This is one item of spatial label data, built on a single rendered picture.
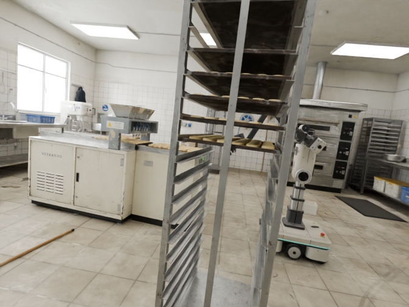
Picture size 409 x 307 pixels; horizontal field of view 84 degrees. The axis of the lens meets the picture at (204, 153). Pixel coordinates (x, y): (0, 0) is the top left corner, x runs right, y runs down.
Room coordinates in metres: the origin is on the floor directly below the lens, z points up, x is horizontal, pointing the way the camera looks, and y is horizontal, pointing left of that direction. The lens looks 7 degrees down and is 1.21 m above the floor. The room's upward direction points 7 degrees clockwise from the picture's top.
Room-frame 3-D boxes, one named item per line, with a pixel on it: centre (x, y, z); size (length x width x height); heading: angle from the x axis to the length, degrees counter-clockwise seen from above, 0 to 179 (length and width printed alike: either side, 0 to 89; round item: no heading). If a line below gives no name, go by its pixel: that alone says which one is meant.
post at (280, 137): (1.44, -0.46, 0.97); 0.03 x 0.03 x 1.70; 75
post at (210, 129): (1.55, -0.02, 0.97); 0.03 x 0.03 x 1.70; 75
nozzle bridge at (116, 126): (2.73, 0.89, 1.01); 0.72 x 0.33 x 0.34; 168
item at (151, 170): (2.63, 0.40, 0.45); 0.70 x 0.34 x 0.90; 78
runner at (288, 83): (1.15, -0.36, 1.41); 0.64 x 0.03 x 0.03; 165
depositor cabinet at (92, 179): (2.83, 1.35, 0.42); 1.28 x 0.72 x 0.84; 78
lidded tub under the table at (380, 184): (4.90, -4.07, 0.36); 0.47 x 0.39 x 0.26; 82
